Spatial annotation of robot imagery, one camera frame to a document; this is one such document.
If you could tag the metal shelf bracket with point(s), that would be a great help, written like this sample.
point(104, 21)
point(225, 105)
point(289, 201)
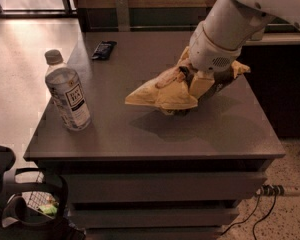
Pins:
point(123, 17)
point(257, 36)

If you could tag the left metal shelf bracket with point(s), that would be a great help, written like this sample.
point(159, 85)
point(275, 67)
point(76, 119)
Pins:
point(123, 17)

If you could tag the clear tea water bottle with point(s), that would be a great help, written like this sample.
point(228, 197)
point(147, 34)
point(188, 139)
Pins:
point(66, 91)

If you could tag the grey wall shelf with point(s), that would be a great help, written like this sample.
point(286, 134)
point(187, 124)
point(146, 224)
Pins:
point(276, 39)

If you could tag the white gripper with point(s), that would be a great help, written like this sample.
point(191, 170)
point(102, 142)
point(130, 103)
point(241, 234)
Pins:
point(208, 54)

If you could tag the wire mesh basket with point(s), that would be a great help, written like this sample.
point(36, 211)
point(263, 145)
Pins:
point(42, 202)

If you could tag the right metal shelf bracket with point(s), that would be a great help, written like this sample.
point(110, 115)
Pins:
point(257, 36)

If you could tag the dark blue rxbar wrapper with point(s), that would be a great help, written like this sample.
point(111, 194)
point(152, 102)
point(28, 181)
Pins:
point(103, 50)

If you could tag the brown sea salt chip bag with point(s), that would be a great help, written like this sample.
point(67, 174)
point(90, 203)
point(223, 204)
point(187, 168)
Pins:
point(169, 91)

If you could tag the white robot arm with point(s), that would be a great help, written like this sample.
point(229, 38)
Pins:
point(217, 41)

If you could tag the grey drawer cabinet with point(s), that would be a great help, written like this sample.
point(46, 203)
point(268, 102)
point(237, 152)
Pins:
point(137, 174)

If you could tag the white power strip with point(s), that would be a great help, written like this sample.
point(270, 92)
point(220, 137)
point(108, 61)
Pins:
point(278, 190)

